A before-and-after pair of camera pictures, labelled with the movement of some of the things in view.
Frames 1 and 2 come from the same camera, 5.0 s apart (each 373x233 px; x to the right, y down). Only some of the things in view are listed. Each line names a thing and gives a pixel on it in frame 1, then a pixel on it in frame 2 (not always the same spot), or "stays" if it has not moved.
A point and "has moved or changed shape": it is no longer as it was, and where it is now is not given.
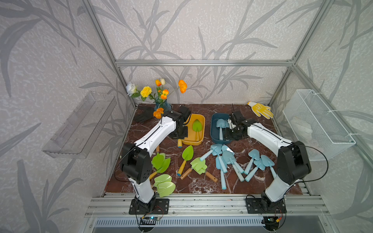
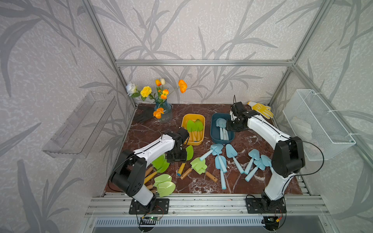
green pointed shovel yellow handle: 179,143 has moved or changed shape
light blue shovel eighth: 260,164 stays
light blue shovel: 221,123 stays
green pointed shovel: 187,155 stays
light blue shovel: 216,149 stays
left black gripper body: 181,133 → 178,156
